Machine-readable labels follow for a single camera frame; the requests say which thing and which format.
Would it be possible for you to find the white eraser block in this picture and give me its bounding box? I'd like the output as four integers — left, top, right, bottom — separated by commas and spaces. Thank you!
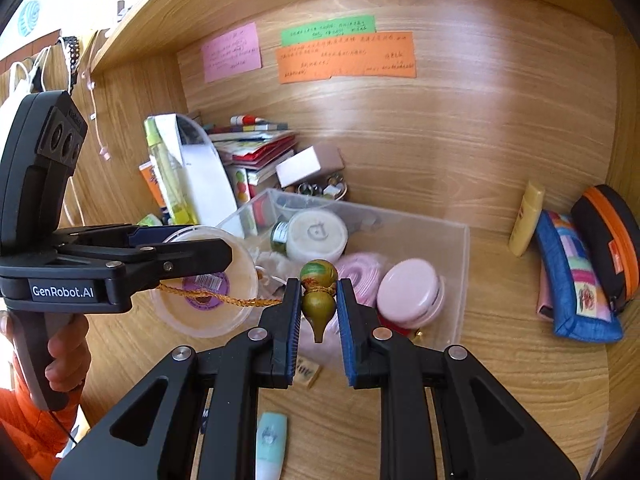
293, 356, 322, 389

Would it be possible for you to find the person left hand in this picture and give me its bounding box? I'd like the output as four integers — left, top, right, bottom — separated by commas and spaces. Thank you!
44, 314, 91, 393

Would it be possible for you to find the pink sticky note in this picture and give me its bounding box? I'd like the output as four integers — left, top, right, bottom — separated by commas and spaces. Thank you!
201, 22, 262, 84

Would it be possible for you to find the black orange zip case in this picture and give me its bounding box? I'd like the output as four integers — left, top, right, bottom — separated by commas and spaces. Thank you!
570, 184, 639, 315

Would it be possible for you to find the green sticky note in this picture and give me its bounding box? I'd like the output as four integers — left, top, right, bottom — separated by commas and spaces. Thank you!
281, 15, 376, 47

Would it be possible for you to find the orange sunscreen tube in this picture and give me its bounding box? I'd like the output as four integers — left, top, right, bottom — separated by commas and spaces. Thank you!
139, 160, 166, 209

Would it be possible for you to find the blue patchwork pouch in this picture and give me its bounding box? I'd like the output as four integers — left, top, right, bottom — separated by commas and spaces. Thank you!
535, 210, 624, 344

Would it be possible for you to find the white rectangular box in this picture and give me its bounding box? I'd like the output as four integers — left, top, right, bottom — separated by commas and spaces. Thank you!
276, 144, 344, 188

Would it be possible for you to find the orange jacket sleeve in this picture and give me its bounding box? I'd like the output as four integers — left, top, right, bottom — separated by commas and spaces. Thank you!
1, 375, 84, 479

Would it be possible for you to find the stack of books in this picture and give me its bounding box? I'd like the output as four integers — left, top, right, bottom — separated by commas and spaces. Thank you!
204, 115, 297, 205

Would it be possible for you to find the pink round compact case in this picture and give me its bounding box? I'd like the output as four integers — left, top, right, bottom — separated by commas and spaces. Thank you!
376, 258, 445, 328

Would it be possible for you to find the white round cream jar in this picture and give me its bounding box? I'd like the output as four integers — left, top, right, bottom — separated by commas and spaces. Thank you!
285, 209, 348, 263

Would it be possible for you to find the clear plastic storage bin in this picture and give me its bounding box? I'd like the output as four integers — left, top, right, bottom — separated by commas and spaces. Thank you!
220, 190, 470, 350

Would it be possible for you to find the yellow green spray bottle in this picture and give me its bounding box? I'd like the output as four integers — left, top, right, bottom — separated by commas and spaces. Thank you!
144, 116, 196, 224

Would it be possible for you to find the orange sticky note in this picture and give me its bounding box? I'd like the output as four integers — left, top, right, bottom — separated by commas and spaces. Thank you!
277, 32, 416, 84

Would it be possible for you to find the teal small tube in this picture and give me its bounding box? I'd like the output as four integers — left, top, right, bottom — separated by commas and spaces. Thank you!
255, 412, 288, 480

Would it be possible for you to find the pink rope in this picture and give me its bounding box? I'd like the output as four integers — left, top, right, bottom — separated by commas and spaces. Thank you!
333, 250, 388, 309

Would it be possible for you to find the red velvet pouch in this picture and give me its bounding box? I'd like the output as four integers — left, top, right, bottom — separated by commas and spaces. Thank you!
378, 316, 423, 341

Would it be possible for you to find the small yellow lotion bottle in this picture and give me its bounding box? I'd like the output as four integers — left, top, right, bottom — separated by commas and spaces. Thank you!
508, 180, 546, 257

